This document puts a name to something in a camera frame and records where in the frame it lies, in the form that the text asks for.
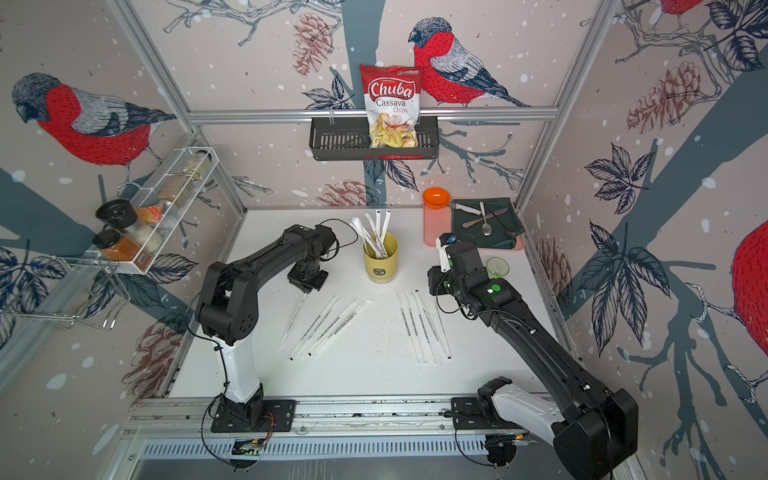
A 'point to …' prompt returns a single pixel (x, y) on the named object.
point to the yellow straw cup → (383, 270)
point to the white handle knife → (465, 208)
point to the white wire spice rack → (163, 207)
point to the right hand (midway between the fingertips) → (431, 270)
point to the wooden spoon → (469, 224)
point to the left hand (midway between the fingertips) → (314, 284)
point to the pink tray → (439, 223)
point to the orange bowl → (436, 198)
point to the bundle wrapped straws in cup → (375, 239)
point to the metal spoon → (486, 227)
